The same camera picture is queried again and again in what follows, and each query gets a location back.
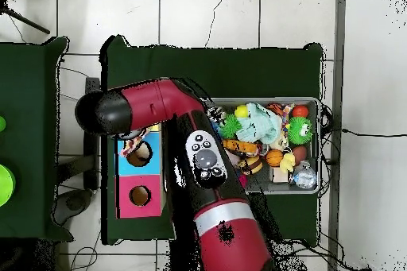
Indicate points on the mint green cloth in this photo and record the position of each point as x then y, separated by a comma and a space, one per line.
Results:
261, 125

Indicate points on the black tripod leg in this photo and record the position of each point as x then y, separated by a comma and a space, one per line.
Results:
25, 20

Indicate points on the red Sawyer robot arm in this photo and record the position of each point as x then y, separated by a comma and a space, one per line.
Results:
159, 102

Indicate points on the green cloth side table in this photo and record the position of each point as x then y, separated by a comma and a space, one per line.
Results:
32, 125

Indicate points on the orange bumpy toy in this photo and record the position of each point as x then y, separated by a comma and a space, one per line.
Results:
243, 147

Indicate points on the bright green cup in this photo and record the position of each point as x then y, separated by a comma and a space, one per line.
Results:
5, 185

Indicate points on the clear mesh bin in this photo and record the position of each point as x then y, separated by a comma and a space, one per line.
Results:
280, 100

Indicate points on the yellow ball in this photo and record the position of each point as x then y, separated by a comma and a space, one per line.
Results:
241, 111

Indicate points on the dark green table cloth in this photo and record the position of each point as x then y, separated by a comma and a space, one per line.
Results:
267, 74

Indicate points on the black upright panel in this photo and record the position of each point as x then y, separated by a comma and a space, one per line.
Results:
91, 163

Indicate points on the small bright green object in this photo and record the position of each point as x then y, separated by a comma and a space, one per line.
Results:
2, 125

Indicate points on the brown plush teddy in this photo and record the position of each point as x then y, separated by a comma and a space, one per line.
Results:
132, 145

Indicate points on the green spiky ball with eyes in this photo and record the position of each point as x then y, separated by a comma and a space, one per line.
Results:
300, 130

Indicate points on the wooden box with three holes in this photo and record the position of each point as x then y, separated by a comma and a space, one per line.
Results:
152, 201

